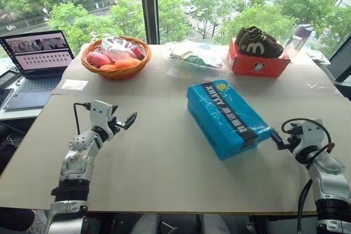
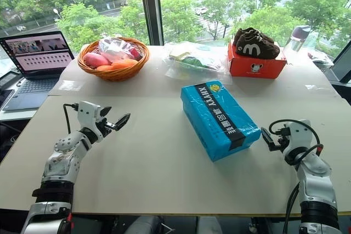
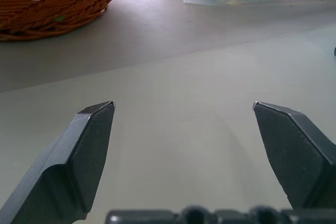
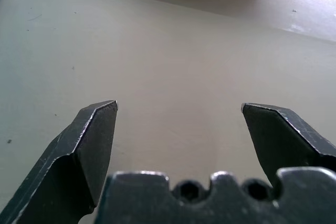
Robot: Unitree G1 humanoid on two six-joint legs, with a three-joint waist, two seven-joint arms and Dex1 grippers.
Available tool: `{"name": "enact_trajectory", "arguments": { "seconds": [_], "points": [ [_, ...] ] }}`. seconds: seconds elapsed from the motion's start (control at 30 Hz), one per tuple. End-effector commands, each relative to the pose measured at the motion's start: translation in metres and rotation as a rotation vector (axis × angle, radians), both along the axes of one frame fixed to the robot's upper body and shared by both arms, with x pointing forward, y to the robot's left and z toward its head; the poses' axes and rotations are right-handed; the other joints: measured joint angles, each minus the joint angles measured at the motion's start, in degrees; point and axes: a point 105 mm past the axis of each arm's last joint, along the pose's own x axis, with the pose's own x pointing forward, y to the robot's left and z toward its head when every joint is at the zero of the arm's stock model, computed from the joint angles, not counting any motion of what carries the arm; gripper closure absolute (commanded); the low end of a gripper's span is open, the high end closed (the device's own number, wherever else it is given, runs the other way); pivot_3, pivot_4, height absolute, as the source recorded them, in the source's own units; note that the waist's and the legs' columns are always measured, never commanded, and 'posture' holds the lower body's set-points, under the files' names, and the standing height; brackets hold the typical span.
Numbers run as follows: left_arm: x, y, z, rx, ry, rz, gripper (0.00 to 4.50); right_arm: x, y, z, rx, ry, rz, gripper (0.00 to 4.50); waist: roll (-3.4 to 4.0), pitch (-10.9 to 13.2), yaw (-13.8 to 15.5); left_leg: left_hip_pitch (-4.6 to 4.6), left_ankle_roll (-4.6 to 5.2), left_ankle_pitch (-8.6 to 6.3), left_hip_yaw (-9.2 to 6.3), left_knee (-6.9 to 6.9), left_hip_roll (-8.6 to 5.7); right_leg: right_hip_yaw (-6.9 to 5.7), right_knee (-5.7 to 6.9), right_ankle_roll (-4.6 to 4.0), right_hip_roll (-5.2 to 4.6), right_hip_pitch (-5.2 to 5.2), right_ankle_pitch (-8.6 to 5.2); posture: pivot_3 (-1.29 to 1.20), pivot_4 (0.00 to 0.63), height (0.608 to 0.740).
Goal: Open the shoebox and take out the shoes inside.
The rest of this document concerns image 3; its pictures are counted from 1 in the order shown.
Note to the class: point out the brown woven wicker basket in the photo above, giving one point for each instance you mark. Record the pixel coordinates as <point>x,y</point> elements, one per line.
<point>50,1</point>

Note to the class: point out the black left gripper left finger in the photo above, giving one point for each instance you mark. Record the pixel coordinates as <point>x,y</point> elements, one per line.
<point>65,166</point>

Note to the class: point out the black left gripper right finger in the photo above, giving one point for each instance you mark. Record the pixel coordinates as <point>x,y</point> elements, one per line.
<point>296,155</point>

